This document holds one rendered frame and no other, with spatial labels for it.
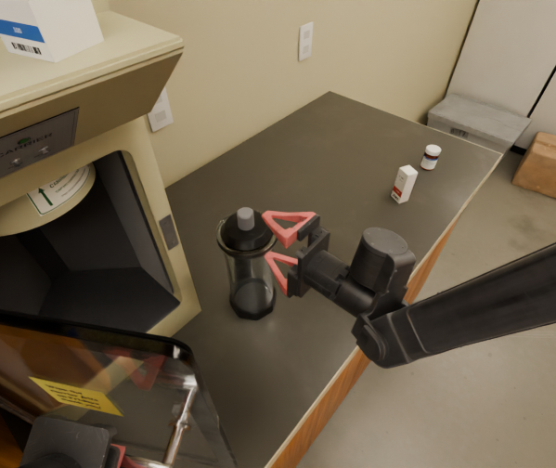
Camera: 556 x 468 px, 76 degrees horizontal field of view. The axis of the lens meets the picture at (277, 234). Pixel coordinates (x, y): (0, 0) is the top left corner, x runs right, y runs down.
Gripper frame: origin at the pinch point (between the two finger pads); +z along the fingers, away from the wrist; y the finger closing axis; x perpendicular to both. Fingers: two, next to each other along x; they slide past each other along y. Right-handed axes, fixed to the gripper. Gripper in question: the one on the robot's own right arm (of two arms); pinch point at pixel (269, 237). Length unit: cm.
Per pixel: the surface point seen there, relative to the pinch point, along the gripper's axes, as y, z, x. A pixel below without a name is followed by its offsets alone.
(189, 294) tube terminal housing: -17.1, 12.6, 10.4
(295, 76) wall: -14, 56, -76
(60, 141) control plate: 24.5, 6.9, 19.7
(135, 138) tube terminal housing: 18.3, 12.2, 10.4
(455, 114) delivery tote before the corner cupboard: -88, 34, -235
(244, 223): 0.6, 4.9, 0.7
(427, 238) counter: -26, -15, -43
